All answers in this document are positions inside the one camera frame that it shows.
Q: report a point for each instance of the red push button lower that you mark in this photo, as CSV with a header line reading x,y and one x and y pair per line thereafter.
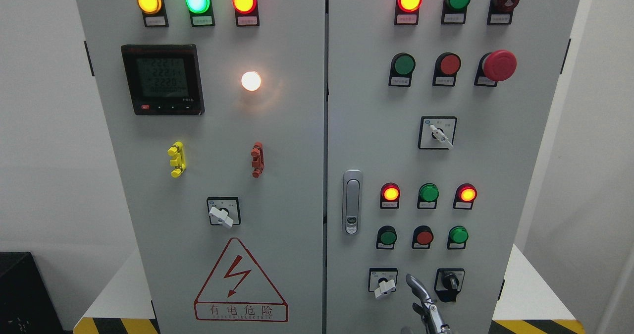
x,y
422,238

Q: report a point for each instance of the white platform hazard striped edge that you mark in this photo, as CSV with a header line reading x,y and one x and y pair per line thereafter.
x,y
527,304

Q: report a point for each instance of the red emergency stop button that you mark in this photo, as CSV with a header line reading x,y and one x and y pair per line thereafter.
x,y
495,67

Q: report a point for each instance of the black box lower left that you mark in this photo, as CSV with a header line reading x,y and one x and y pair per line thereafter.
x,y
25,305

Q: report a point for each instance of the green push button lower right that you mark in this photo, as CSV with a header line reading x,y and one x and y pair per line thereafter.
x,y
457,238

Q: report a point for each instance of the white selector switch upper right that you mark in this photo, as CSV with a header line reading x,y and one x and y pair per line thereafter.
x,y
437,132

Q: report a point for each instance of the white selector switch left door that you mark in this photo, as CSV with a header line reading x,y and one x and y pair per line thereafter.
x,y
224,211

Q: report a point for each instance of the silver door handle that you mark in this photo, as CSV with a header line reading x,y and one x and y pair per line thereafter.
x,y
351,202

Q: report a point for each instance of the red lit indicator middle right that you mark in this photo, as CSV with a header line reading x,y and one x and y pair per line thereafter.
x,y
465,196

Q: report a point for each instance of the black selector switch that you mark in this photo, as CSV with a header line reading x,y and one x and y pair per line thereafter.
x,y
448,283

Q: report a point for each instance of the red lit indicator light left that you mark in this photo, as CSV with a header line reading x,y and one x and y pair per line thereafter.
x,y
246,13

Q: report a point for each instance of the grey right cabinet door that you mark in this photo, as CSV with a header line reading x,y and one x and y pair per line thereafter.
x,y
374,127

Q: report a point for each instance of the black digital power meter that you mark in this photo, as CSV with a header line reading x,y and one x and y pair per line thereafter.
x,y
164,79

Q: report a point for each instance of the white selector switch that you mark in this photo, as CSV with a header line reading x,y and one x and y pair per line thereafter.
x,y
382,281
437,132

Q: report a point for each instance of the grey cabinet door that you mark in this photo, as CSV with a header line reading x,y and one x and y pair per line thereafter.
x,y
281,211
374,127

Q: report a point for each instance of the green indicator top right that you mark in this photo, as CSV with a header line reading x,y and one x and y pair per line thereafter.
x,y
454,12

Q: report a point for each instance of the white lit indicator light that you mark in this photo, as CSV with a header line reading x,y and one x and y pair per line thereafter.
x,y
251,81

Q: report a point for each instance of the red electric hazard warning sign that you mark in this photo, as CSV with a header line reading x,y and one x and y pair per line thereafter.
x,y
237,289

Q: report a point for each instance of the white selector switch lower right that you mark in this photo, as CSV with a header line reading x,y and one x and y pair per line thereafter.
x,y
382,281

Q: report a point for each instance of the red lit indicator top right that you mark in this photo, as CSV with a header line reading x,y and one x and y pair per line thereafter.
x,y
407,12

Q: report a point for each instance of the dark red buzzer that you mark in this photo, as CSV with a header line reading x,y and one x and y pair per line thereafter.
x,y
501,12

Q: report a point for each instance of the red push button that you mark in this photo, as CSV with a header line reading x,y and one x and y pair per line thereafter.
x,y
446,68
422,238

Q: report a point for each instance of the red lit indicator middle left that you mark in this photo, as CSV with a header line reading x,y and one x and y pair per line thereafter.
x,y
389,196

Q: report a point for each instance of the green indicator middle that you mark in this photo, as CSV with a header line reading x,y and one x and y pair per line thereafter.
x,y
428,196

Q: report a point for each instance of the green push button upper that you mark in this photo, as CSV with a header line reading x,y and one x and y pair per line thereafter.
x,y
402,68

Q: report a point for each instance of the yellow indicator light top left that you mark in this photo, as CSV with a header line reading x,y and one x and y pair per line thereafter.
x,y
154,13

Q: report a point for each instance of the grey left cabinet door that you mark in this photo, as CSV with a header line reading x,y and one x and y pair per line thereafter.
x,y
281,211

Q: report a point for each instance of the red push button upper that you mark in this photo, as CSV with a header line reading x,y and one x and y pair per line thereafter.
x,y
446,68

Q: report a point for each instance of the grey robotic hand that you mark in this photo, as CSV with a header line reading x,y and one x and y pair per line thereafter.
x,y
428,311

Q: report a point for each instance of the green lit indicator light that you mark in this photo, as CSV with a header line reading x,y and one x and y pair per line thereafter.
x,y
201,13

